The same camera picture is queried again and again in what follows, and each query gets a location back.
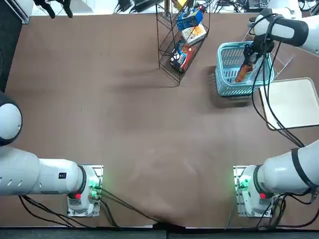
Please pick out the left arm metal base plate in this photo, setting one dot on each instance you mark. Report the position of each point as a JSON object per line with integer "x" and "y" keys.
{"x": 98, "y": 171}

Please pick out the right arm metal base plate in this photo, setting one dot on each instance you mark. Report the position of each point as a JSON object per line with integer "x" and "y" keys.
{"x": 238, "y": 206}

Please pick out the black power brick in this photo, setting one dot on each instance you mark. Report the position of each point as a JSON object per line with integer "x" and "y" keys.
{"x": 124, "y": 5}
{"x": 143, "y": 5}

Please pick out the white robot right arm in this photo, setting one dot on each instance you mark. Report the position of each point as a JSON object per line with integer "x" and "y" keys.
{"x": 279, "y": 174}

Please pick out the cream rectangular tray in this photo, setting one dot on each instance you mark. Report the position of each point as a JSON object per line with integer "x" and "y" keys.
{"x": 291, "y": 104}

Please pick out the yellow biscuit box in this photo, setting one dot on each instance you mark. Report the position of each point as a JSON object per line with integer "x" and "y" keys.
{"x": 180, "y": 3}

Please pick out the white cracker box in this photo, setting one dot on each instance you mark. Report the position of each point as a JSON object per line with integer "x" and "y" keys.
{"x": 195, "y": 33}

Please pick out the aluminium profile post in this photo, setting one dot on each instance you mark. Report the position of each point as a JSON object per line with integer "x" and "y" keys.
{"x": 167, "y": 6}

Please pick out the clear acrylic beverage shelf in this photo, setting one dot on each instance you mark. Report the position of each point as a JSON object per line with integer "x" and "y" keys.
{"x": 284, "y": 62}

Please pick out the blue Oreo cookie pack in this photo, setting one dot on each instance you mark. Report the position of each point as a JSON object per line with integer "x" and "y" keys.
{"x": 188, "y": 20}

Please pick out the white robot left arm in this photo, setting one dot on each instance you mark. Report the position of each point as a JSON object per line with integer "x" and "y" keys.
{"x": 49, "y": 176}

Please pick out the brown chocolate cookie box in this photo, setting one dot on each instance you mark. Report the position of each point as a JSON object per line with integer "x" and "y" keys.
{"x": 183, "y": 58}

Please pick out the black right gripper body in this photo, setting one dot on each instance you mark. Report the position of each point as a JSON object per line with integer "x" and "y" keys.
{"x": 263, "y": 46}

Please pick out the light blue plastic shopping basket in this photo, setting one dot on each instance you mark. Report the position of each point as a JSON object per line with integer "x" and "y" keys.
{"x": 229, "y": 87}

